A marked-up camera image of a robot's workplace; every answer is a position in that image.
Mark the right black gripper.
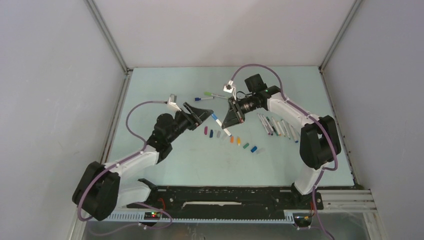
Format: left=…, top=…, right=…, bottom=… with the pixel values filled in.
left=222, top=94, right=257, bottom=129

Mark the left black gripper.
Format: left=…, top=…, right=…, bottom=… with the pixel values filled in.
left=166, top=102, right=213, bottom=144

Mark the dark blue capped marker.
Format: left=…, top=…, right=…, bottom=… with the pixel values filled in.
left=194, top=96, right=215, bottom=102

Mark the light green marker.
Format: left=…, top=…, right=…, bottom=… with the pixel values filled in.
left=203, top=91, right=228, bottom=100

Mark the blue marker white body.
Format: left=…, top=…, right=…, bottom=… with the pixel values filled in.
left=261, top=114, right=274, bottom=136

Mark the dark green thin pen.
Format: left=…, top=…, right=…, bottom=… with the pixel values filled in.
left=265, top=116, right=280, bottom=136

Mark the orange capped marker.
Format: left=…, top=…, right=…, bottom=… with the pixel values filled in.
left=271, top=117, right=282, bottom=136

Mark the yellow capped marker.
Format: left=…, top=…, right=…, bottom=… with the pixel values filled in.
left=276, top=121, right=286, bottom=137

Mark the green capped marker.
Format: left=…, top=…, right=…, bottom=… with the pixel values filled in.
left=281, top=119, right=291, bottom=139

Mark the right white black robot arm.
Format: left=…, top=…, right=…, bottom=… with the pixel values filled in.
left=221, top=74, right=341, bottom=209

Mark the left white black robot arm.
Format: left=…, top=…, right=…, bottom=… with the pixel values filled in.
left=72, top=101, right=214, bottom=222

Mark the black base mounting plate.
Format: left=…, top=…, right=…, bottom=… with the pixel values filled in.
left=144, top=186, right=324, bottom=221

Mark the left controller board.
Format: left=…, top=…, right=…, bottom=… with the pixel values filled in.
left=143, top=211, right=162, bottom=221

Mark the controller board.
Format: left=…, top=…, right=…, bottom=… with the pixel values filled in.
left=143, top=211, right=162, bottom=221
left=293, top=215, right=313, bottom=230

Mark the right controller board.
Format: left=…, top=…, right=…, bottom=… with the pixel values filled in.
left=293, top=215, right=313, bottom=230

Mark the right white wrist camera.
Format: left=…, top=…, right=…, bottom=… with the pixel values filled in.
left=223, top=80, right=237, bottom=99

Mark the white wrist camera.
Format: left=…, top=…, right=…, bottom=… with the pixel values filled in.
left=166, top=94, right=181, bottom=112
left=223, top=80, right=237, bottom=99

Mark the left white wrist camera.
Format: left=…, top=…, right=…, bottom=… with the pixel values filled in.
left=166, top=94, right=181, bottom=112

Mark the right aluminium frame rail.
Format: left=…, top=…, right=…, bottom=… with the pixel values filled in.
left=319, top=0, right=364, bottom=74

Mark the aluminium frame rail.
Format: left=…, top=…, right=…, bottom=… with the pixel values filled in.
left=319, top=0, right=364, bottom=74
left=84, top=0, right=132, bottom=164

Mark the grey slotted cable duct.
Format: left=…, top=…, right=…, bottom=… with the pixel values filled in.
left=105, top=211, right=295, bottom=224

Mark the left aluminium frame rail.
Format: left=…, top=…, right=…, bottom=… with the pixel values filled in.
left=84, top=0, right=132, bottom=164

